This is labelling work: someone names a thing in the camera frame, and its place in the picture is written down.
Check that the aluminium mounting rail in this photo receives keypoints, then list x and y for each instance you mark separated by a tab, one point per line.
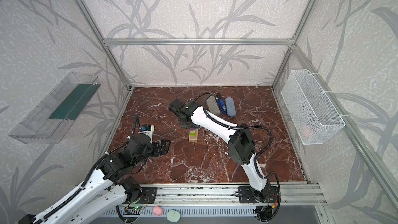
205	195

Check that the pink putty blob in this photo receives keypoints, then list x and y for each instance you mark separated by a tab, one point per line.
158	211

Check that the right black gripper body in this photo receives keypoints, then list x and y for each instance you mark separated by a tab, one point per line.
174	107

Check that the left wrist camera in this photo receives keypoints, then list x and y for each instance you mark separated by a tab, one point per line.
148	130

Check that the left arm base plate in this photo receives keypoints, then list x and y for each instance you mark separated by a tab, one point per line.
146	195

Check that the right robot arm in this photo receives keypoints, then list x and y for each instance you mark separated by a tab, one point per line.
239	139

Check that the pink object in basket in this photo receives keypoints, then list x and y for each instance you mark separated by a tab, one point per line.
308	133

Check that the clear plastic wall tray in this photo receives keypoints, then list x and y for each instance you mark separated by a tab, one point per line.
50	120

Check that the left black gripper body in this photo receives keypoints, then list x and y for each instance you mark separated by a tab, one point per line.
157	147

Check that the white wire basket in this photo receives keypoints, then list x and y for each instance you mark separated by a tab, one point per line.
309	104

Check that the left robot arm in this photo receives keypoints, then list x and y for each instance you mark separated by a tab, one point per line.
107	184

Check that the pale green putty blob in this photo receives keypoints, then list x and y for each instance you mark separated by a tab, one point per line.
173	216

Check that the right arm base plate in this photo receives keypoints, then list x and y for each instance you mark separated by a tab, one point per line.
246	195

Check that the grey glasses case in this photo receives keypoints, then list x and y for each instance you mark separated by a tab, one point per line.
212	106

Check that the light blue glasses case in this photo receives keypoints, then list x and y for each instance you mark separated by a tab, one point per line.
230	105

